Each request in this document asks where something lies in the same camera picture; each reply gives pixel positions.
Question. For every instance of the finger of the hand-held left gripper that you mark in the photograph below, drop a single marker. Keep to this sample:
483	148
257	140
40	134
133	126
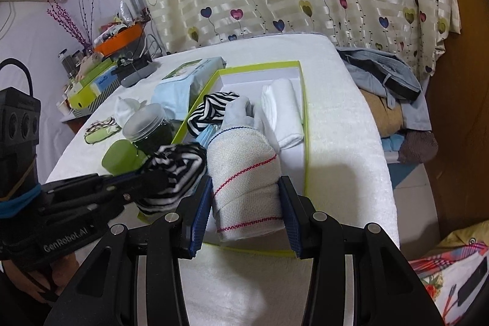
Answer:
114	181
95	207

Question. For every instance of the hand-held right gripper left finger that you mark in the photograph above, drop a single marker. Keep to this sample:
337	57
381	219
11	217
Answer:
198	211

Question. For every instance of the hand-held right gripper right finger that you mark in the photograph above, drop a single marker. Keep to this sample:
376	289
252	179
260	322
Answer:
288	219

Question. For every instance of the black white striped sock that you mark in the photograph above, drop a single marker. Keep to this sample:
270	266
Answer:
175	169
210	108

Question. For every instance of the white elastic bandage roll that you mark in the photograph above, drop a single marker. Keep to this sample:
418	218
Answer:
244	188

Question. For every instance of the white towel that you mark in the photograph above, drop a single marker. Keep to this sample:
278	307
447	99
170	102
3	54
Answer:
282	112

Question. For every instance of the grey sock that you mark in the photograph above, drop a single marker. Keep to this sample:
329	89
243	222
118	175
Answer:
240	112

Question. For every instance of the person's left hand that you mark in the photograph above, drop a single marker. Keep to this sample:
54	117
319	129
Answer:
63	272

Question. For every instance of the green plastic jar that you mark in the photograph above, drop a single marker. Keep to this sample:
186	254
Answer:
122	158

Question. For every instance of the clear jar with dark contents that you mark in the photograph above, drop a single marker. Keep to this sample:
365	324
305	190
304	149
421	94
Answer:
149	127

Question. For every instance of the striped cardboard tray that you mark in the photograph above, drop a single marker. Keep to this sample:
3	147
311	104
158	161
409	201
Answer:
82	112

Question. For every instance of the blue face masks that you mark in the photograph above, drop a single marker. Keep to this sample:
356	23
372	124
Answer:
208	133

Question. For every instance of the lime green file box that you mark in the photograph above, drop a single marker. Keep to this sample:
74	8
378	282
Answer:
88	97

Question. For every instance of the dark glass jar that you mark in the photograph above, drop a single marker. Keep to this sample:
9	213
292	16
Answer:
67	62

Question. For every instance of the blue white sponge pack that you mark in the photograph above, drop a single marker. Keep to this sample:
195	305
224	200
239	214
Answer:
103	83

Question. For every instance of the pale green carton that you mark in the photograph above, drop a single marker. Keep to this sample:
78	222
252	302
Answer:
95	72

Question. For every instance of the light blue wet wipes pack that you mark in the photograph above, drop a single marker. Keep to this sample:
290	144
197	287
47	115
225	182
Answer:
179	81

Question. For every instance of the dried flower branches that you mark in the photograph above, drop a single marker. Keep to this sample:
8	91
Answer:
72	24

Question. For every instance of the orange tray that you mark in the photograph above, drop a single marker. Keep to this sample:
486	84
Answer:
114	43

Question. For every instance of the tan garment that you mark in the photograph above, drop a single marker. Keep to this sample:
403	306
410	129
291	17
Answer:
382	116

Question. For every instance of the brown knit sock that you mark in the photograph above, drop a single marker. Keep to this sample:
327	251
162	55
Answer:
418	146

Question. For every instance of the colourful floral bag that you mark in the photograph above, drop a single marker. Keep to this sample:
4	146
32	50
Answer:
450	272

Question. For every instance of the grey blue garment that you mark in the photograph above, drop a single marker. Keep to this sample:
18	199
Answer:
374	66

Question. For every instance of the wooden wardrobe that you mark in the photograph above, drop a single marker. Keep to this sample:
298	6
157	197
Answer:
466	119

